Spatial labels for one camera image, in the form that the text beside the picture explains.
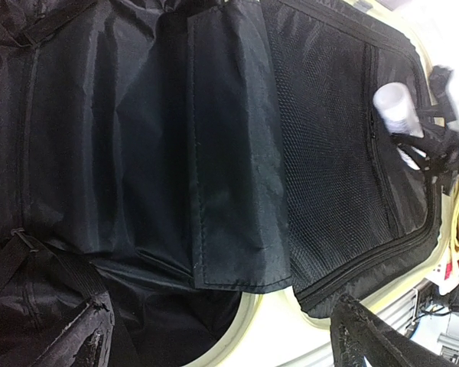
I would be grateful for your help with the pale green hard-shell suitcase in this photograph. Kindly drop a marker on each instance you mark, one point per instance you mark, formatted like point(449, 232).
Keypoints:
point(181, 157)

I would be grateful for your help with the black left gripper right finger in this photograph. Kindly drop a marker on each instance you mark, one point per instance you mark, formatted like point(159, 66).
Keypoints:
point(357, 335)

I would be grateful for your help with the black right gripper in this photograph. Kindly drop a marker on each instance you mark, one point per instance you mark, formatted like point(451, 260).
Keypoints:
point(437, 152)

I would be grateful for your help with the white small bottle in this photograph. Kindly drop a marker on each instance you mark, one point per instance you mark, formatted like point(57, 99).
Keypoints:
point(394, 104)

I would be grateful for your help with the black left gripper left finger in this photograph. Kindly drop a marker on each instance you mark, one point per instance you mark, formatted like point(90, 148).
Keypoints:
point(83, 338)

